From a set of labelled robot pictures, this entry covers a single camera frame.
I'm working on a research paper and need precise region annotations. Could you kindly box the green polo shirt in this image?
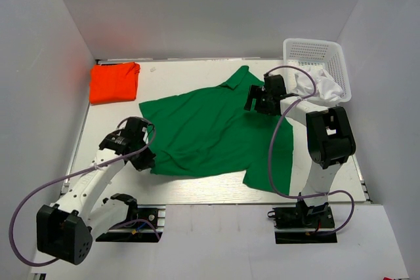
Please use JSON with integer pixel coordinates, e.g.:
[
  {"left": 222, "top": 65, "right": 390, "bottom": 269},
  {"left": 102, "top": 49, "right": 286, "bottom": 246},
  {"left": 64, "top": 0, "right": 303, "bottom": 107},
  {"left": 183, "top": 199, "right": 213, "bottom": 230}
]
[{"left": 139, "top": 66, "right": 293, "bottom": 194}]

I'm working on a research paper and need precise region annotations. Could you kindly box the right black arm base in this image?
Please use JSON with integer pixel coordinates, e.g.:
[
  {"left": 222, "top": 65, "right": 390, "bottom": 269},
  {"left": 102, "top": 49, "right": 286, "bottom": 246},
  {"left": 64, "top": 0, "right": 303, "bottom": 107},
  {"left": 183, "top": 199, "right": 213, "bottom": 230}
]
[{"left": 267, "top": 207, "right": 337, "bottom": 245}]

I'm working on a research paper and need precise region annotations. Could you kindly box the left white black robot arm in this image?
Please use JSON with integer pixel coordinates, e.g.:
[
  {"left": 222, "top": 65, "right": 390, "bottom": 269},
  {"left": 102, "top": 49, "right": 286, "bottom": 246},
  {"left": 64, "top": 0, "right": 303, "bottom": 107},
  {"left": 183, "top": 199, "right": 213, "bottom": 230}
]
[{"left": 36, "top": 117, "right": 155, "bottom": 265}]

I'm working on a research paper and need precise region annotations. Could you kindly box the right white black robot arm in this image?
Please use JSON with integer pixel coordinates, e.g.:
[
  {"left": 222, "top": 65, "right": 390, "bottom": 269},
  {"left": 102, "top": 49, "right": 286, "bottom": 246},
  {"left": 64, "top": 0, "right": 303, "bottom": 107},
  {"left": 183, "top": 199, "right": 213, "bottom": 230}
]
[{"left": 244, "top": 75, "right": 356, "bottom": 230}]

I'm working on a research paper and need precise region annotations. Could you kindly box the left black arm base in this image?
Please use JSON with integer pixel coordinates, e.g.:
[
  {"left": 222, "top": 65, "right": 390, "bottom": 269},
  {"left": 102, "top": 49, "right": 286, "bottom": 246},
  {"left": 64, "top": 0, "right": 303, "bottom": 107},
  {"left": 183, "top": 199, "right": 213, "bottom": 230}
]
[{"left": 96, "top": 205, "right": 166, "bottom": 243}]

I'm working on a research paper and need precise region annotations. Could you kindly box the white perforated plastic basket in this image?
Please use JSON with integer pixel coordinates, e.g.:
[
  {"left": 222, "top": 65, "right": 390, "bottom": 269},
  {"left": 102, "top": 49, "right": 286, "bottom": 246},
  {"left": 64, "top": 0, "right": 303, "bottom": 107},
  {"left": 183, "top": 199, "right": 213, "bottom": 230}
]
[{"left": 283, "top": 38, "right": 352, "bottom": 103}]

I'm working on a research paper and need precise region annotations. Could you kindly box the crumpled white t shirt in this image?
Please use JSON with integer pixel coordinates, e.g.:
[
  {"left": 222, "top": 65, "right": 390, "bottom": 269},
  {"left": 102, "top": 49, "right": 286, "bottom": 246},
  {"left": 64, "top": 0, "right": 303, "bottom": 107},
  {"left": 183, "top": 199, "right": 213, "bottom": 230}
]
[{"left": 291, "top": 66, "right": 343, "bottom": 103}]

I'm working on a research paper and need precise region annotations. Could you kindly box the folded orange t shirt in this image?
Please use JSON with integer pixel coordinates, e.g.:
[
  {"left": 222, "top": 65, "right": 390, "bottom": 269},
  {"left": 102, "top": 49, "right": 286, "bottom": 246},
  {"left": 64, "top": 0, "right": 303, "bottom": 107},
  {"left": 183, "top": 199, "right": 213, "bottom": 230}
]
[{"left": 89, "top": 62, "right": 140, "bottom": 105}]

